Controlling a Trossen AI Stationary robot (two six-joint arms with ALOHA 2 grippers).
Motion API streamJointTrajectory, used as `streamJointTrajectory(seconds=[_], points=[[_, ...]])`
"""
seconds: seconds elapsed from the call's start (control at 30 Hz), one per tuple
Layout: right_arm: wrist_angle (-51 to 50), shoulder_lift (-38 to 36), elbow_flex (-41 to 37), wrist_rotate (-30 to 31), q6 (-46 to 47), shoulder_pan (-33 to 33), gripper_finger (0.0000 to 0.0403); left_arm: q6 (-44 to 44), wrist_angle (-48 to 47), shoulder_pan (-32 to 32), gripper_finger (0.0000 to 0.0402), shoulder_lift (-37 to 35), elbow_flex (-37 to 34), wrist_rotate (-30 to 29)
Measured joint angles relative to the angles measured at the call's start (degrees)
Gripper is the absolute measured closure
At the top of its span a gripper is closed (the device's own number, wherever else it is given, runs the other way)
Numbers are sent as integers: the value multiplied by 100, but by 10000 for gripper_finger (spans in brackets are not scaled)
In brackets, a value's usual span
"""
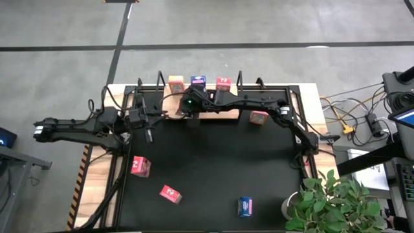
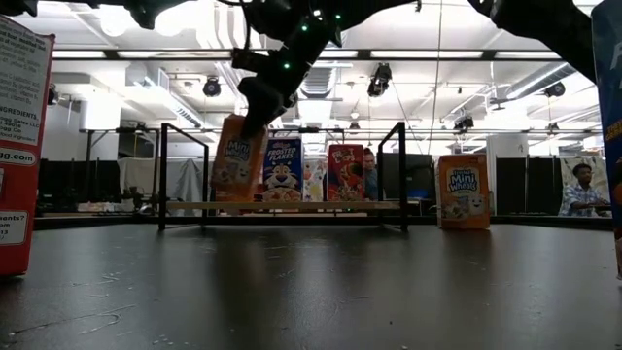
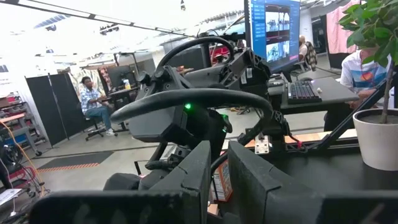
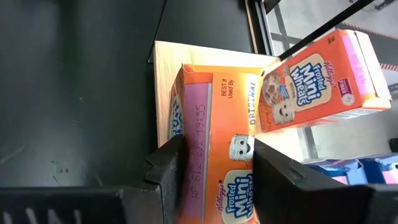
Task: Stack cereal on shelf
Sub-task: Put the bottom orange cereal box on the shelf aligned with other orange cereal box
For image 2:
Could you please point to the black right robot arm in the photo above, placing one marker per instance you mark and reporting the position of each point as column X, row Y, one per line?
column 544, row 24

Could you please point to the black monitor screen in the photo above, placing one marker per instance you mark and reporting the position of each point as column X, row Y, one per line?
column 418, row 175

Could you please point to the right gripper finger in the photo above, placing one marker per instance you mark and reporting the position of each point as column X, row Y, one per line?
column 255, row 124

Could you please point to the silver ventilation duct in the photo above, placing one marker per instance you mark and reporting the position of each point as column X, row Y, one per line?
column 318, row 82

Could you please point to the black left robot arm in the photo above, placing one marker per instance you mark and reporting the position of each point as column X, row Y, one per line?
column 146, row 12

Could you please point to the black partition panel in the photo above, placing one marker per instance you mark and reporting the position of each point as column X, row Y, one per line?
column 73, row 180
column 529, row 185

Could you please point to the black metal table frame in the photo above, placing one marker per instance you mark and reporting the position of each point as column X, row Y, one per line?
column 97, row 221

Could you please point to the black overhead crossbar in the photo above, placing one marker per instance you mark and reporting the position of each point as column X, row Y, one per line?
column 111, row 54

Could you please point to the black frame wooden shelf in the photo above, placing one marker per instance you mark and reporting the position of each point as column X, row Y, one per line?
column 161, row 185

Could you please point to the red Froot Loops cereal box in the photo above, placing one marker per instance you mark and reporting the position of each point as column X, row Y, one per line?
column 19, row 194
column 346, row 175

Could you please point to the black overhead camera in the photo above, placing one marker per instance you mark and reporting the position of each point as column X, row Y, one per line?
column 380, row 80

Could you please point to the blue Frosted Flakes cereal box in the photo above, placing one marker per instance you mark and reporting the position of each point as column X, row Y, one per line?
column 284, row 175
column 610, row 97

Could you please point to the black round ceiling fixture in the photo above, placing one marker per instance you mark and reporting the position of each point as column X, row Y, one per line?
column 555, row 89
column 52, row 94
column 212, row 86

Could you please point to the white LED light strip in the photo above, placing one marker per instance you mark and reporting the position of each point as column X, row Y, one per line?
column 78, row 53
column 520, row 54
column 340, row 53
column 427, row 53
column 170, row 53

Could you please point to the orange Mini Wheats cereal box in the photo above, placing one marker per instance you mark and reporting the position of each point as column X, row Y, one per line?
column 464, row 194
column 233, row 170

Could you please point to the grey diagonal ceiling duct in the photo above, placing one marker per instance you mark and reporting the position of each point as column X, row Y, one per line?
column 539, row 80

